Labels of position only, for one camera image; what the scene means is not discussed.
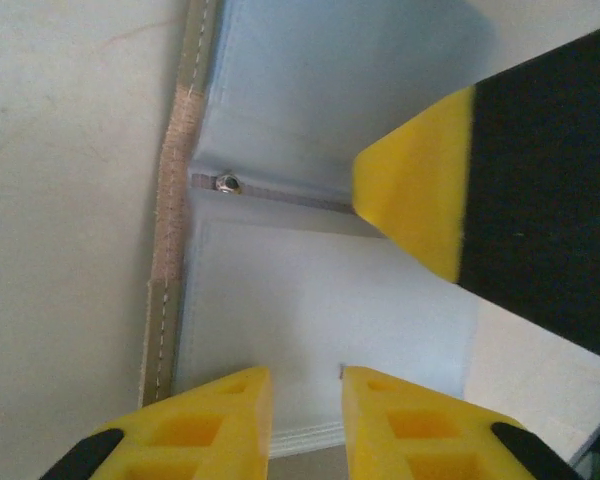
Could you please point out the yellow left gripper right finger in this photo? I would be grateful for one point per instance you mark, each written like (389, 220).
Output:
(430, 440)

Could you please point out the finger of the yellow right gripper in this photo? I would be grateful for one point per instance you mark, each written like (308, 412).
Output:
(530, 200)

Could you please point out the grey leather card holder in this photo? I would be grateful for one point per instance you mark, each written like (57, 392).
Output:
(305, 300)

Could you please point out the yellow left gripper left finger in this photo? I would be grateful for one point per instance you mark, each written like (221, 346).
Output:
(180, 440)

